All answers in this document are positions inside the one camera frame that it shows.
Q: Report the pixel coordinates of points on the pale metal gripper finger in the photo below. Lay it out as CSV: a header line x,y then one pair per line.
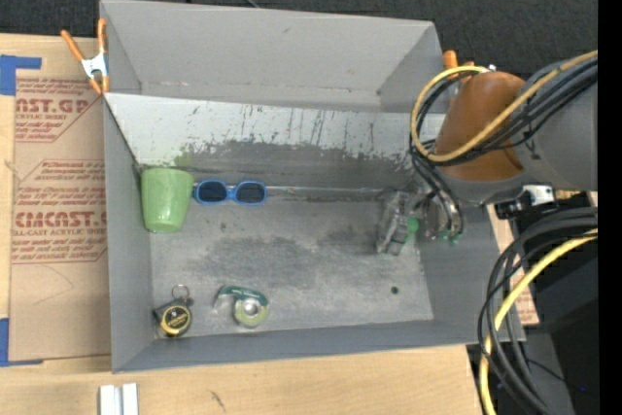
x,y
402,209
391,242

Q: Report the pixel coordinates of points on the grey metal bin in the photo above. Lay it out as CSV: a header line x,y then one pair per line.
x,y
301,257

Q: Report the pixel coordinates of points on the green clear tape dispenser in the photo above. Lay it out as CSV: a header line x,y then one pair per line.
x,y
250,312

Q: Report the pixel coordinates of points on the blue sunglasses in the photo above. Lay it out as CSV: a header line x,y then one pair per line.
x,y
214,192

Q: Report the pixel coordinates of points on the black and yellow tape measure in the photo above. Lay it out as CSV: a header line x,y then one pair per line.
x,y
175,318

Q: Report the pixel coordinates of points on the green plastic cup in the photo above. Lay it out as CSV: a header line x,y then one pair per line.
x,y
165,201

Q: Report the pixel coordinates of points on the brown cardboard board red print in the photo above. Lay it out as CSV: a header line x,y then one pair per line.
x,y
58,287

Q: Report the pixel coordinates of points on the black cylinder on white bracket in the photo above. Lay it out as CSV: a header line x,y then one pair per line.
x,y
539,194

